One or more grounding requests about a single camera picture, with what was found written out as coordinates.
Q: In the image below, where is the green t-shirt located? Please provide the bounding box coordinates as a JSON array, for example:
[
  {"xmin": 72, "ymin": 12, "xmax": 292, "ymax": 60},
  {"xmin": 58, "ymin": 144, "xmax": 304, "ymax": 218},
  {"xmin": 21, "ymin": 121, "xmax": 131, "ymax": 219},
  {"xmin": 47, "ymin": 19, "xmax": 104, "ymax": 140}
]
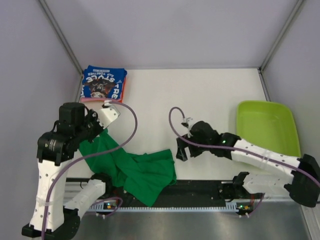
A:
[{"xmin": 78, "ymin": 128, "xmax": 178, "ymax": 208}]

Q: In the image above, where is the lime green plastic tray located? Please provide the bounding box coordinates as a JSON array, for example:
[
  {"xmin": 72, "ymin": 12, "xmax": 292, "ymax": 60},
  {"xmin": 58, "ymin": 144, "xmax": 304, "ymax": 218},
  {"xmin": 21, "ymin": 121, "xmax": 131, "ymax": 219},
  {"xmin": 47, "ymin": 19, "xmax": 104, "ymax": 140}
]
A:
[{"xmin": 236, "ymin": 100, "xmax": 301, "ymax": 157}]

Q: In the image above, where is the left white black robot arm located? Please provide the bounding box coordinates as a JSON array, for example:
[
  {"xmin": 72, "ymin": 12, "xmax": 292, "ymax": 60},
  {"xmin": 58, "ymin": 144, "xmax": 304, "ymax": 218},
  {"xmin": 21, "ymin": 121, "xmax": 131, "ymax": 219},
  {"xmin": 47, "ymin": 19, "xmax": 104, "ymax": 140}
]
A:
[{"xmin": 21, "ymin": 102, "xmax": 120, "ymax": 240}]

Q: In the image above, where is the blue printed folded t-shirt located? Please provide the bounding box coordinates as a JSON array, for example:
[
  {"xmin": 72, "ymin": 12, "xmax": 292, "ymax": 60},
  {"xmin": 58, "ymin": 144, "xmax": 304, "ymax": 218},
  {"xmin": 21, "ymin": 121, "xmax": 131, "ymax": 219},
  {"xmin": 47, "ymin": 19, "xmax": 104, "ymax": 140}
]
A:
[{"xmin": 80, "ymin": 65, "xmax": 128, "ymax": 98}]

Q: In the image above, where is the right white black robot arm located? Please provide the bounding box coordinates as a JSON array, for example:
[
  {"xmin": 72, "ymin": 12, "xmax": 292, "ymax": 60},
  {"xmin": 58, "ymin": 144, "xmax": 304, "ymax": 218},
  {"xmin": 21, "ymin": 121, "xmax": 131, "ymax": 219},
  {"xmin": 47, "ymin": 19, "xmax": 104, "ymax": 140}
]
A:
[{"xmin": 176, "ymin": 117, "xmax": 320, "ymax": 208}]

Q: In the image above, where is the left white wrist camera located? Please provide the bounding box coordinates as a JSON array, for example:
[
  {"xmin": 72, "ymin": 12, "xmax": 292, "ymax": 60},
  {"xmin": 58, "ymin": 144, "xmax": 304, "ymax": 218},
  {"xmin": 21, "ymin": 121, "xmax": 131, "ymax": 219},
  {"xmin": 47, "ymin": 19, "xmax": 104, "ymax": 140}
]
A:
[{"xmin": 96, "ymin": 100, "xmax": 120, "ymax": 129}]

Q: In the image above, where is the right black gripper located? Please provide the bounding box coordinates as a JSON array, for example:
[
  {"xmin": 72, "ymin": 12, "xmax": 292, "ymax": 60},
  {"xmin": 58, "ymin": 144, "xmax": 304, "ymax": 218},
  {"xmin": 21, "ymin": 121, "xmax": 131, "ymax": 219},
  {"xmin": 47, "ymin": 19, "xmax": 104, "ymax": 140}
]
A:
[{"xmin": 176, "ymin": 132, "xmax": 212, "ymax": 162}]

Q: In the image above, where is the pink folded t-shirt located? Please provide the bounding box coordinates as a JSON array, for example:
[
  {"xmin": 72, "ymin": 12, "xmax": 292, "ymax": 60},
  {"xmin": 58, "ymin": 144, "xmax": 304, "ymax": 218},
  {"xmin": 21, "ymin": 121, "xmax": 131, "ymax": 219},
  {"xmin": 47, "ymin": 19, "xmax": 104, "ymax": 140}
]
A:
[{"xmin": 79, "ymin": 97, "xmax": 110, "ymax": 103}]

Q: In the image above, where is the orange folded t-shirt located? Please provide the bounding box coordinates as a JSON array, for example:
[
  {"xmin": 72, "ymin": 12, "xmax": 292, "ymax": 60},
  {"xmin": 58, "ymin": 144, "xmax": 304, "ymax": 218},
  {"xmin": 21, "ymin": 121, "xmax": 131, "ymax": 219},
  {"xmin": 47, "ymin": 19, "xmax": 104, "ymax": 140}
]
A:
[{"xmin": 107, "ymin": 77, "xmax": 127, "ymax": 102}]

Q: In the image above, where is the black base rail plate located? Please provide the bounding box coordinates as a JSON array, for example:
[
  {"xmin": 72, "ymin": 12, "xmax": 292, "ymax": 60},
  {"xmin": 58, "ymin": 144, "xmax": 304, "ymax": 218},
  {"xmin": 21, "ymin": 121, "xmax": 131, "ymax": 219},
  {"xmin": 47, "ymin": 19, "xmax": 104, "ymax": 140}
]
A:
[{"xmin": 109, "ymin": 179, "xmax": 251, "ymax": 208}]

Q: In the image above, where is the grey slotted cable duct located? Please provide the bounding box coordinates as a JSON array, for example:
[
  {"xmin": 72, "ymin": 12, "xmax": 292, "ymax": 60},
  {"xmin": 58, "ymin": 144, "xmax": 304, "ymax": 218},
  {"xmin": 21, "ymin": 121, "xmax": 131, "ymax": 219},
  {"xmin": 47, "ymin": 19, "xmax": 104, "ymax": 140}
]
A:
[{"xmin": 87, "ymin": 202, "xmax": 253, "ymax": 214}]

